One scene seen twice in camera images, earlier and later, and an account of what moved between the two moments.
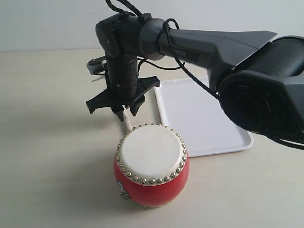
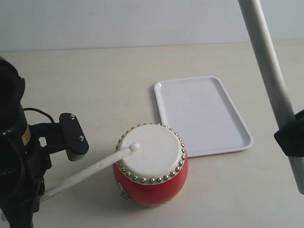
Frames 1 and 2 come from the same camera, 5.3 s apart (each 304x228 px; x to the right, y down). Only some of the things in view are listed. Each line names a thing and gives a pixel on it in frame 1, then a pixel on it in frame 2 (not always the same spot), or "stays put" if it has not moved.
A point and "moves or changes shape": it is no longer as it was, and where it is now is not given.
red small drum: (151, 165) stays put
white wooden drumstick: (127, 117) moves or changes shape
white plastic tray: (199, 118) stays put
